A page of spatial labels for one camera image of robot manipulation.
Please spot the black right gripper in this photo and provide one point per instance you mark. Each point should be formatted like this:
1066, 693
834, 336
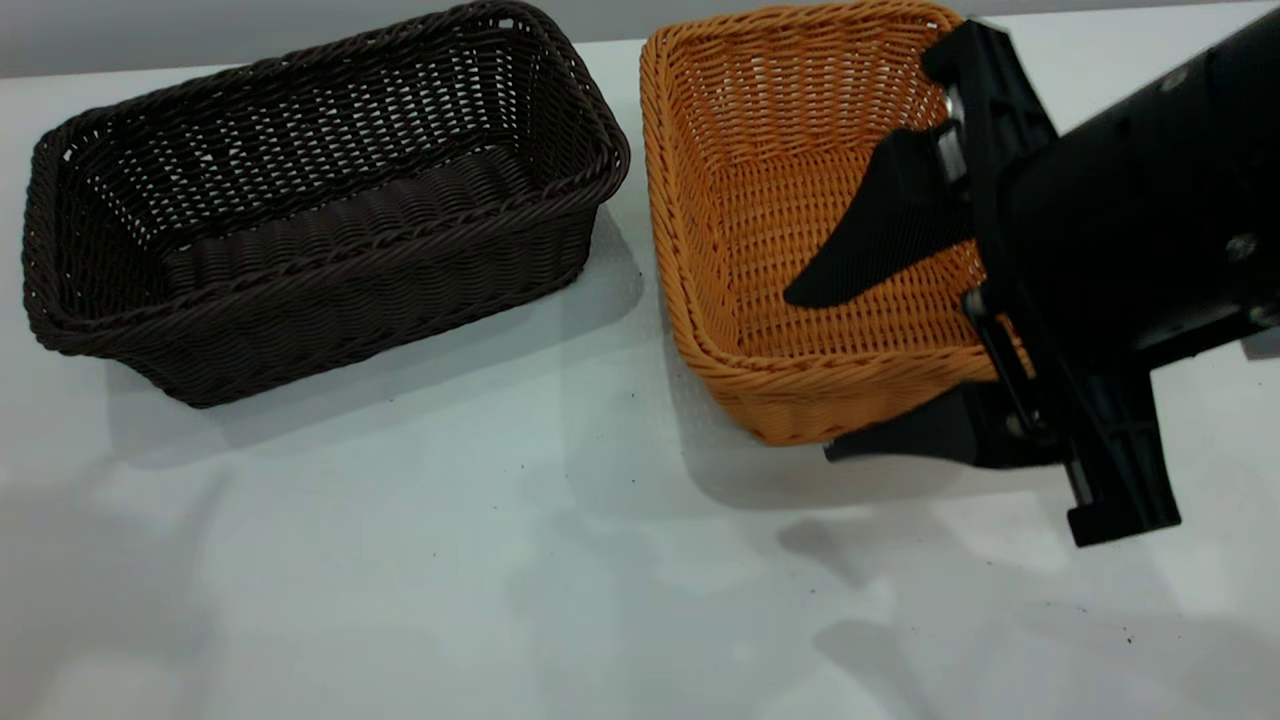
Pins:
1130, 230

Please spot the orange woven basket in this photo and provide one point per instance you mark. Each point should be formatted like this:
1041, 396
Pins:
760, 200

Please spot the black woven basket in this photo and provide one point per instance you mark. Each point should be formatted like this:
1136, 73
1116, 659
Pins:
330, 300

